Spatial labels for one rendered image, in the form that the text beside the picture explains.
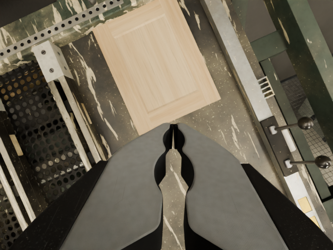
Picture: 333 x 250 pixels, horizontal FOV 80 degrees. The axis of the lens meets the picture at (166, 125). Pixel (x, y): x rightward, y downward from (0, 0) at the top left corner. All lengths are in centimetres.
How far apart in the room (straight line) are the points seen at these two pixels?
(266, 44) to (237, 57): 17
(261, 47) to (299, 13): 14
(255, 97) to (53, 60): 68
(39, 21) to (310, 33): 90
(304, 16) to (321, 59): 15
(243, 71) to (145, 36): 35
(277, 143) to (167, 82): 42
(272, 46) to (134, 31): 51
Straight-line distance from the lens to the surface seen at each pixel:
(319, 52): 86
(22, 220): 87
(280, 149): 76
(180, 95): 71
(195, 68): 73
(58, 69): 76
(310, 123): 67
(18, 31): 90
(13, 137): 90
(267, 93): 80
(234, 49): 75
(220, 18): 78
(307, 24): 86
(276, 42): 90
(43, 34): 84
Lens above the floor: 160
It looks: 31 degrees down
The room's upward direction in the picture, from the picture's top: 157 degrees clockwise
